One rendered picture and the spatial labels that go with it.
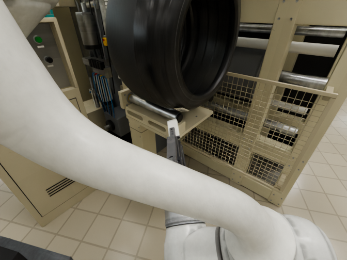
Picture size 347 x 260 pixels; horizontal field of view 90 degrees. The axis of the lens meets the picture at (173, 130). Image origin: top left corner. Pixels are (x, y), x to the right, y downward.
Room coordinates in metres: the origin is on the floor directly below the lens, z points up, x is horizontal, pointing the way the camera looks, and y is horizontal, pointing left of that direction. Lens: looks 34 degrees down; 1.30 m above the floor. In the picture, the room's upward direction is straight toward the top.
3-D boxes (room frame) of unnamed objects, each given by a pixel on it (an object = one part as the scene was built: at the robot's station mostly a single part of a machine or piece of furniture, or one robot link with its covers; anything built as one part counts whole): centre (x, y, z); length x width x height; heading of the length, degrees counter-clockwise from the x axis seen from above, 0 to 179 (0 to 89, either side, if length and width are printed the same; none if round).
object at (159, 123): (0.79, 0.11, 0.83); 0.36 x 0.09 x 0.06; 50
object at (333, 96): (1.00, -0.37, 0.65); 0.90 x 0.02 x 0.70; 50
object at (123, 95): (1.01, 0.15, 0.90); 0.40 x 0.03 x 0.10; 140
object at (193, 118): (0.89, 0.02, 0.80); 0.37 x 0.36 x 0.02; 140
